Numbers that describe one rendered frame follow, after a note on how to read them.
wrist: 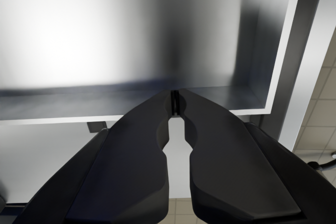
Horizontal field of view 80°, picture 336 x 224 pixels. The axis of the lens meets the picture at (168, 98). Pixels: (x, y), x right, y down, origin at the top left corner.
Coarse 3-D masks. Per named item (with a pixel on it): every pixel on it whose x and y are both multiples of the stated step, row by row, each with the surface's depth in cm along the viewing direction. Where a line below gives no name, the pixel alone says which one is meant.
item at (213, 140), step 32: (192, 96) 11; (192, 128) 9; (224, 128) 8; (192, 160) 7; (224, 160) 7; (256, 160) 7; (192, 192) 7; (224, 192) 6; (256, 192) 6; (288, 192) 6
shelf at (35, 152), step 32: (320, 0) 13; (320, 32) 14; (320, 64) 15; (0, 128) 18; (32, 128) 18; (64, 128) 18; (288, 128) 18; (0, 160) 20; (32, 160) 20; (64, 160) 20; (0, 192) 23; (32, 192) 23
